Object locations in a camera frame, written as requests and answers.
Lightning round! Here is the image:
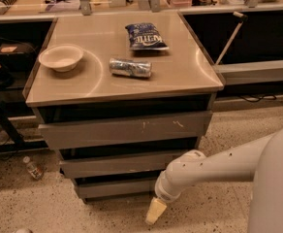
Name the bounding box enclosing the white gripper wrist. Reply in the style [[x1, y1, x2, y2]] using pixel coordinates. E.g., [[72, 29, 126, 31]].
[[145, 171, 182, 225]]

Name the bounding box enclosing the grey bottom drawer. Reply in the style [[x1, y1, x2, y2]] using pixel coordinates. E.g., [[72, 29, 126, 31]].
[[75, 172, 158, 200]]

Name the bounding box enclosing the grey drawer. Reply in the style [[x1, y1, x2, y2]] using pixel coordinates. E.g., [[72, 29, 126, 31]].
[[56, 150, 188, 179], [75, 172, 158, 200], [39, 111, 212, 150]]

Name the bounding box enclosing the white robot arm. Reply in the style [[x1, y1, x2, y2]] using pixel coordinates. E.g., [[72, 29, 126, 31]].
[[145, 128, 283, 233]]

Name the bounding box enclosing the grey middle drawer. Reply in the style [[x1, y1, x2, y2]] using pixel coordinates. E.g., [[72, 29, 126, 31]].
[[56, 150, 188, 179]]

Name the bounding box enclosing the grey top drawer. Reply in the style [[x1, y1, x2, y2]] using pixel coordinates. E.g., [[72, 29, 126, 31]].
[[39, 111, 212, 150]]

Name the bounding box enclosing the grey drawer cabinet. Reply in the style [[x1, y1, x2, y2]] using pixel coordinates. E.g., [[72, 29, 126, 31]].
[[22, 11, 227, 204]]

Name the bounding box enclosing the clear plastic water bottle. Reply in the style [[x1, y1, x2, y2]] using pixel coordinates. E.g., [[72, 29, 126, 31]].
[[23, 156, 44, 180]]

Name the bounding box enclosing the crushed silver can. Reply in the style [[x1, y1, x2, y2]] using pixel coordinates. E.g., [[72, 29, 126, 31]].
[[109, 58, 152, 79]]

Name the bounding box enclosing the blue kettle chip bag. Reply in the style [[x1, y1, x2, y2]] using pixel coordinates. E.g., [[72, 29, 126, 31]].
[[125, 22, 169, 50]]

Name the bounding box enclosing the white paper bowl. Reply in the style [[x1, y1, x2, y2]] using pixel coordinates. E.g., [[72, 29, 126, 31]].
[[39, 44, 83, 72]]

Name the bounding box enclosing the white stick with black tip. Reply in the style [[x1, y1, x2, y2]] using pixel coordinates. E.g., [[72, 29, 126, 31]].
[[215, 12, 248, 65]]

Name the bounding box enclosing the black equipment on left shelf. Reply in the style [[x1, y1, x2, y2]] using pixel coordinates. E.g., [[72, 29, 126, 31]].
[[0, 43, 37, 89]]

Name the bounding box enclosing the black cable on floor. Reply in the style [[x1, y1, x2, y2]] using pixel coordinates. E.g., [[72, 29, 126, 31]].
[[238, 93, 277, 103]]

